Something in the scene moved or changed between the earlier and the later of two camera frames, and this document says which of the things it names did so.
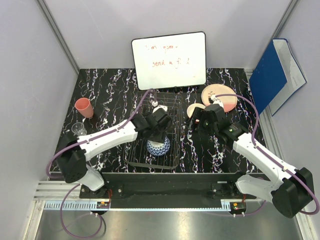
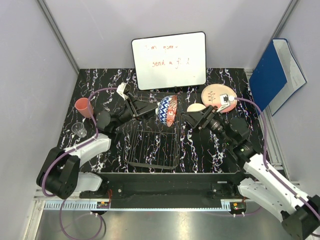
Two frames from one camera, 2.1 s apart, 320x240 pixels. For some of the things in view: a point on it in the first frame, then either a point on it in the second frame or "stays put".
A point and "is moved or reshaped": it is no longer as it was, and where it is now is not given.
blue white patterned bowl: (157, 148) is moved or reshaped
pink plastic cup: (84, 106) stays put
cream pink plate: (229, 103) stays put
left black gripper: (160, 138) → (140, 108)
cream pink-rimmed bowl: (191, 107) stays put
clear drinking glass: (78, 129) stays put
